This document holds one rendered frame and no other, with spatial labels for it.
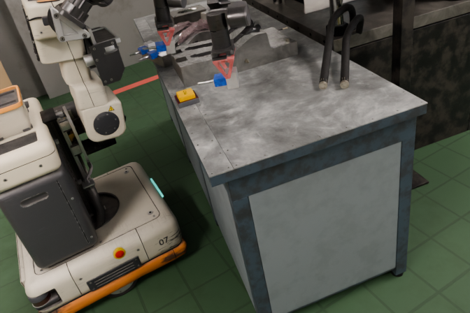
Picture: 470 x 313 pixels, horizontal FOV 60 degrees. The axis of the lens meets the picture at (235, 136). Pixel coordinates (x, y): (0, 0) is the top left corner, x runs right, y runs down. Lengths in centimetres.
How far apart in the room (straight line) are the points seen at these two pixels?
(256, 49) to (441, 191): 118
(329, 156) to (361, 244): 45
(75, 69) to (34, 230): 63
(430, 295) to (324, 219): 60
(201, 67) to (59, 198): 73
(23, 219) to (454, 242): 174
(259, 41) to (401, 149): 70
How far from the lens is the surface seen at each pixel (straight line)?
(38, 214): 171
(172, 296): 193
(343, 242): 155
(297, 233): 141
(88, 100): 170
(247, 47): 169
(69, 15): 145
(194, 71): 165
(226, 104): 147
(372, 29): 205
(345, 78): 147
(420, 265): 193
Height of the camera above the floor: 146
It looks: 31 degrees down
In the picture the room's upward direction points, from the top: 12 degrees counter-clockwise
